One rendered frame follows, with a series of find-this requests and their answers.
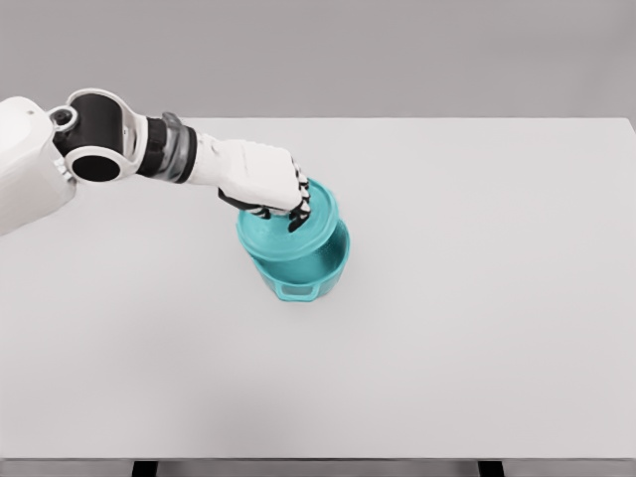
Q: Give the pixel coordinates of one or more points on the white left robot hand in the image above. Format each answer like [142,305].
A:
[258,171]

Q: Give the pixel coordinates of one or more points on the teal pot lid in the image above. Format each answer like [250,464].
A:
[270,238]

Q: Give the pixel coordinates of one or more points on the teal pot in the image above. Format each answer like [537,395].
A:
[318,268]

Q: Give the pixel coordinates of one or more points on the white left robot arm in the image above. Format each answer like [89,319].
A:
[30,144]

